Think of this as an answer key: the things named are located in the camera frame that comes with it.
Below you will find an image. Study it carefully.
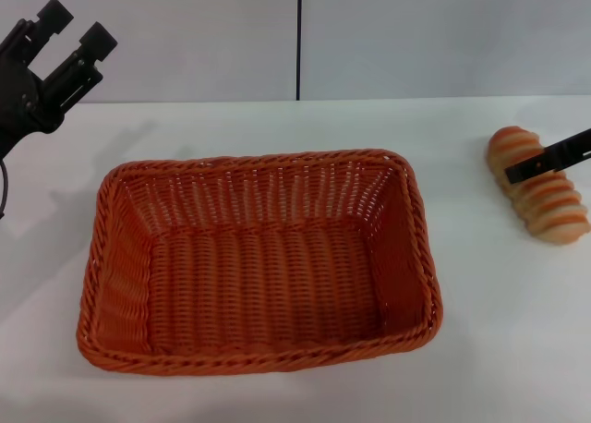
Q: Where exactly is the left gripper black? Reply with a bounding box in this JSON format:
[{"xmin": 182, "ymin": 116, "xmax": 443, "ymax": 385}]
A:
[{"xmin": 0, "ymin": 0, "xmax": 117, "ymax": 162}]

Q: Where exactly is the orange woven plastic basket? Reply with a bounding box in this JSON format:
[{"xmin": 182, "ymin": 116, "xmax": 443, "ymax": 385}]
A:
[{"xmin": 73, "ymin": 148, "xmax": 445, "ymax": 379}]

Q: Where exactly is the striped orange bread roll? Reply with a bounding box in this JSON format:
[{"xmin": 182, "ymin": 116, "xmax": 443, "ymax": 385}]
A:
[{"xmin": 484, "ymin": 126, "xmax": 591, "ymax": 247}]

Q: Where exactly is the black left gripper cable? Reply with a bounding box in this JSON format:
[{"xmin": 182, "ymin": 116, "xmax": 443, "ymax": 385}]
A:
[{"xmin": 0, "ymin": 158, "xmax": 10, "ymax": 221}]

